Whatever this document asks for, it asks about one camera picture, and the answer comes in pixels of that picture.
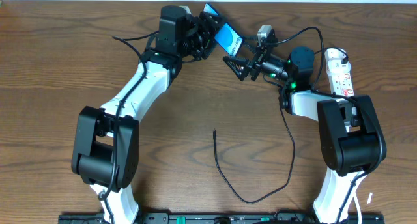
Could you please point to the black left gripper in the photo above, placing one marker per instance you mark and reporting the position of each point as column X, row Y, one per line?
column 204, row 33

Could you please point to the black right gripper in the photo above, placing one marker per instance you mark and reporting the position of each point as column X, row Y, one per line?
column 255, row 65

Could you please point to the blue Samsung Galaxy smartphone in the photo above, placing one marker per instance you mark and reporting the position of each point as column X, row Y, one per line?
column 220, row 32

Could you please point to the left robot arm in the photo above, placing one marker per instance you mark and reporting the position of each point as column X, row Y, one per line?
column 106, row 152

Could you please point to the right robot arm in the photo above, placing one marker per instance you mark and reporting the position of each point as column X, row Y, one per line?
column 351, row 139

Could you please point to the white USB charger plug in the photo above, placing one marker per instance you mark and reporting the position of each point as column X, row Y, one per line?
column 337, row 54

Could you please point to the white power strip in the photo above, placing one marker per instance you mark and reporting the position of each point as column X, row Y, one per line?
column 340, row 77

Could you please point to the small white paper scrap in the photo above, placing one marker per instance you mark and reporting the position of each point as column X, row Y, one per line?
column 369, row 198

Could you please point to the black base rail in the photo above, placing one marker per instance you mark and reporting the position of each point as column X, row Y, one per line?
column 281, row 217

